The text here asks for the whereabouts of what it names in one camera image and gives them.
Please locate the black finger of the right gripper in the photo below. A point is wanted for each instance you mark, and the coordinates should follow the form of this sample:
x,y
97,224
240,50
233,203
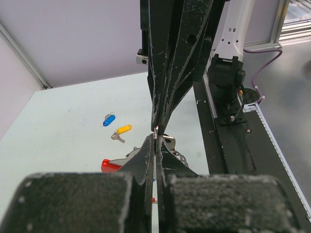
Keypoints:
x,y
160,49
184,56

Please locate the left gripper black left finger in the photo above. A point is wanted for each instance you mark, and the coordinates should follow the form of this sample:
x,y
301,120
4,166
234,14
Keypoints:
x,y
136,213

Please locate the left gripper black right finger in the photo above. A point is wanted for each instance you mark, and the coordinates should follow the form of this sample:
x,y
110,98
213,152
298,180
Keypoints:
x,y
168,167

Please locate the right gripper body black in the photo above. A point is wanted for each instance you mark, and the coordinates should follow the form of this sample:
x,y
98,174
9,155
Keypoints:
x,y
213,22

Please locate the keyring with chain and tags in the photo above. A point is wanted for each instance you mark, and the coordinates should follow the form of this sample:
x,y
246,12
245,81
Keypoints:
x,y
114,185

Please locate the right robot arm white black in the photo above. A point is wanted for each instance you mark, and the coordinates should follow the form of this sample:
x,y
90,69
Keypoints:
x,y
224,63

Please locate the yellow key tag with key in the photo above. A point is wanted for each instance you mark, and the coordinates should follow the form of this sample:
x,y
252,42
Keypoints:
x,y
119,131

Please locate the blue key tag with key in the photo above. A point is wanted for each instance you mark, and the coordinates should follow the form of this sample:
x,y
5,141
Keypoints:
x,y
108,119

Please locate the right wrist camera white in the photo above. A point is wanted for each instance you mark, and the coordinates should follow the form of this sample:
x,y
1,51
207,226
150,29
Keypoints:
x,y
142,57

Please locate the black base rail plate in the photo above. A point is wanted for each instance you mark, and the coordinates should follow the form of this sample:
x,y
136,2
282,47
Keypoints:
x,y
242,147

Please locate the white slotted cable duct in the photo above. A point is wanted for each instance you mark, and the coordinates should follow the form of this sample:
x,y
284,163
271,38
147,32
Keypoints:
x,y
255,107

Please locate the left aluminium frame post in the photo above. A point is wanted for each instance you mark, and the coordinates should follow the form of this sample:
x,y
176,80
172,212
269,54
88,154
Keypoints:
x,y
23,56

